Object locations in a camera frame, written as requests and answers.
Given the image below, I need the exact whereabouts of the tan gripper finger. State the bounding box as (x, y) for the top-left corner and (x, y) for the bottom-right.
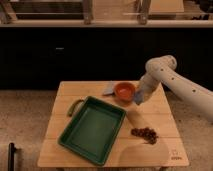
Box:
(142, 92), (152, 103)

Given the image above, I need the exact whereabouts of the blue sponge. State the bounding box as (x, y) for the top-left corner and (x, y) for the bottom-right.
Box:
(133, 91), (143, 105)

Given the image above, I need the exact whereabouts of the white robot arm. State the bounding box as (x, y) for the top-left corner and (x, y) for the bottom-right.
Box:
(135, 55), (213, 123)

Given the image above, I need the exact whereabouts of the green rectangular tray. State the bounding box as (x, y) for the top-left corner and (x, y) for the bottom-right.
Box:
(58, 96), (126, 166)

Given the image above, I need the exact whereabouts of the orange bowl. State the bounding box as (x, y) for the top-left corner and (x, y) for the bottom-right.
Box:
(114, 82), (135, 102)

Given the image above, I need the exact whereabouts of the bunch of red grapes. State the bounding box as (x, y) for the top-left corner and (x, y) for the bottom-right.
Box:
(131, 127), (158, 145)

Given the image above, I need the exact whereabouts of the wooden folding table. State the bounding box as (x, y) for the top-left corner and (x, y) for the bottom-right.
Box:
(38, 81), (189, 169)

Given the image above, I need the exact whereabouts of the green pepper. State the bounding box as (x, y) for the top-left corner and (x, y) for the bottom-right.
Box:
(67, 99), (84, 117)

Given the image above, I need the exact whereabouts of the dark counter cabinet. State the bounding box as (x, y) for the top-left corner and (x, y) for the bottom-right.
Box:
(0, 23), (213, 90)

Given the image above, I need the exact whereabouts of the black pole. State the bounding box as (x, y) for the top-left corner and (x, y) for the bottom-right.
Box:
(8, 143), (16, 171)

